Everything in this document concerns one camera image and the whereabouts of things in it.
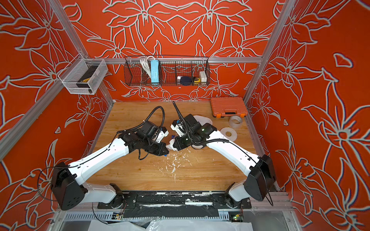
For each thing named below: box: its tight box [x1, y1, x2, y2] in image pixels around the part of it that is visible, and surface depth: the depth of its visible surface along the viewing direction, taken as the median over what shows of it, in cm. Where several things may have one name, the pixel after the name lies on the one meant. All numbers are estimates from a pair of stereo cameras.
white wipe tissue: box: [165, 138, 178, 152], surface depth 76 cm
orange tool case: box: [210, 96, 248, 119], surface depth 111 cm
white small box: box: [199, 70, 208, 83], surface depth 94 cm
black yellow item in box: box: [76, 65, 99, 94], surface depth 81 cm
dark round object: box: [180, 76, 193, 86], surface depth 97 cm
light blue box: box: [150, 59, 160, 84], surface depth 92 cm
